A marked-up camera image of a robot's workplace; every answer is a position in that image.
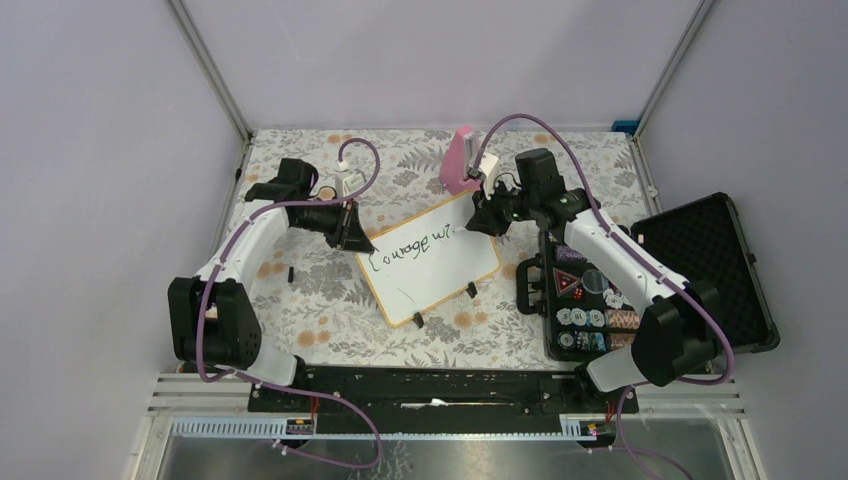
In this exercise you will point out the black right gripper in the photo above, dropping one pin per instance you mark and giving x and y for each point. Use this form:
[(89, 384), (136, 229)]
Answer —
[(485, 219)]

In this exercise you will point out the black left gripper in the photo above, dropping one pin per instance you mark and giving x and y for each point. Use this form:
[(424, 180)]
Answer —
[(347, 230)]

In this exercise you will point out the yellow framed whiteboard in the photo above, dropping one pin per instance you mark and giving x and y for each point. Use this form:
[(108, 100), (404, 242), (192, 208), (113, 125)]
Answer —
[(418, 264)]

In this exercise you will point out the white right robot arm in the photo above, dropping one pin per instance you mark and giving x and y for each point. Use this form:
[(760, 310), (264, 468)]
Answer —
[(678, 333)]

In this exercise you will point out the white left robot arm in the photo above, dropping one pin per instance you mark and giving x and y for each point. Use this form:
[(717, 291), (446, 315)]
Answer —
[(212, 318)]

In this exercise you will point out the floral table mat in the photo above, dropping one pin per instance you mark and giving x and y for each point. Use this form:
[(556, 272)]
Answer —
[(329, 315)]

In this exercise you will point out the triangular all-in button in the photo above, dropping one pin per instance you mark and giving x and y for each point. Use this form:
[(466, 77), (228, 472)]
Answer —
[(565, 282)]

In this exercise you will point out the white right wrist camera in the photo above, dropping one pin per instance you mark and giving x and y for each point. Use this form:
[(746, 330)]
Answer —
[(485, 174)]

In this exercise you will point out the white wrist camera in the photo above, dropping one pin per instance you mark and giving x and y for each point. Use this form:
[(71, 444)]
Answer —
[(350, 182), (485, 174)]

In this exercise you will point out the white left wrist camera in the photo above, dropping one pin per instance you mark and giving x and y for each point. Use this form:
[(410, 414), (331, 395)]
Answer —
[(350, 182)]

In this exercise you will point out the blue corner bracket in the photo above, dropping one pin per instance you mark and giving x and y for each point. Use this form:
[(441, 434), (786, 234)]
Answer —
[(628, 127)]

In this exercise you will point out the black mounting base plate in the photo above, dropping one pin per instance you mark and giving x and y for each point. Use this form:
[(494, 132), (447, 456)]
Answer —
[(440, 401)]

